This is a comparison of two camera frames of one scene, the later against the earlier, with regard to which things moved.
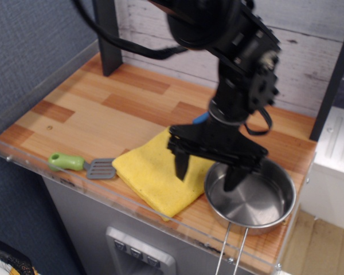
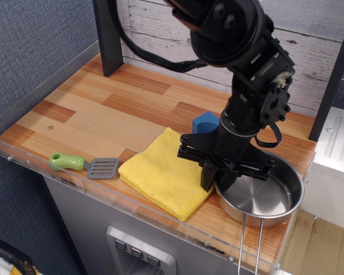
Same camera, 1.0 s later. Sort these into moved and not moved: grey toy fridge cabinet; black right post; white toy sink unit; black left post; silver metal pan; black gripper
Moved: black gripper; silver metal pan
Not moved: black right post; grey toy fridge cabinet; black left post; white toy sink unit
